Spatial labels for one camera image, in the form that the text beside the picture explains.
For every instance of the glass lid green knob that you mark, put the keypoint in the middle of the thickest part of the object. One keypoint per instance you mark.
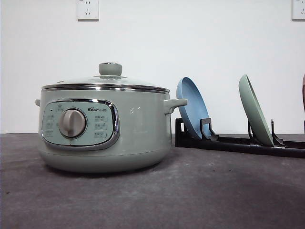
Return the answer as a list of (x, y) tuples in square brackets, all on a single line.
[(109, 79)]

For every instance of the green plate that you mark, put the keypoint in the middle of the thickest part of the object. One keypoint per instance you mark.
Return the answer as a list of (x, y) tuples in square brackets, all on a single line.
[(255, 112)]

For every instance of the black plate rack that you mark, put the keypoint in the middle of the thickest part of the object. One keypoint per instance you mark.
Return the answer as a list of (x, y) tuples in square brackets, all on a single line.
[(184, 138)]

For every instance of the blue plate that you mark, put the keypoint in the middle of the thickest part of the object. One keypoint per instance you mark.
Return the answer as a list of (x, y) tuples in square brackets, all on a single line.
[(195, 110)]

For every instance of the green electric steamer pot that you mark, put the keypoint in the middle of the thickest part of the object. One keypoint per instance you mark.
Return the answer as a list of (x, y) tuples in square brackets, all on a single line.
[(105, 131)]

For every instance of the white wall socket left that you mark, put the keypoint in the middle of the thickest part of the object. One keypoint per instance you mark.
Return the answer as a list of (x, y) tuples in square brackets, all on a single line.
[(87, 11)]

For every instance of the white wall socket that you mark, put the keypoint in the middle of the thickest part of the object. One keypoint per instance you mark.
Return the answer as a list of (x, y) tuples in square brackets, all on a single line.
[(87, 11), (298, 11)]

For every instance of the white wall socket right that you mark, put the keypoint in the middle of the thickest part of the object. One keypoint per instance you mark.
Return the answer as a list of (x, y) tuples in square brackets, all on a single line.
[(298, 11)]

